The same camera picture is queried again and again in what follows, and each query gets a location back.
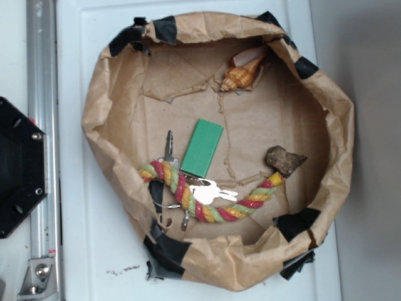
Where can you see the orange striped conch shell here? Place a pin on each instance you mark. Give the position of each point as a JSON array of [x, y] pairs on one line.
[[241, 76]]

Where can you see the green rectangular block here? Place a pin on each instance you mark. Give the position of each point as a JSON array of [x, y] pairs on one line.
[[201, 148]]

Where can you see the brown paper bag bin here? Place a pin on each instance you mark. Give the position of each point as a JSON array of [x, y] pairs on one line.
[[166, 75]]

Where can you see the shiny silver key bunch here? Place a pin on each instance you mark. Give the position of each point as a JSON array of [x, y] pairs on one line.
[[206, 191]]

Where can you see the brown rock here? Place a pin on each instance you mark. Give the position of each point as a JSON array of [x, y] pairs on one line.
[[283, 161]]

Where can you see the white plastic tray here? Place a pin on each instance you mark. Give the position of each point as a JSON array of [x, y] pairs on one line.
[[103, 256]]

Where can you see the silver key on ring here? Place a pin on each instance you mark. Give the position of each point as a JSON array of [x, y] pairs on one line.
[[168, 154]]

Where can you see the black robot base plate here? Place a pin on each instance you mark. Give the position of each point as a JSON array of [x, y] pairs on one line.
[[23, 172]]

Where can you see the aluminium rail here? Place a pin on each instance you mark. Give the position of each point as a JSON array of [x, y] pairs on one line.
[[46, 237]]

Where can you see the metal corner bracket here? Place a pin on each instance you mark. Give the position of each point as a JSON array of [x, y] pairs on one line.
[[40, 281]]

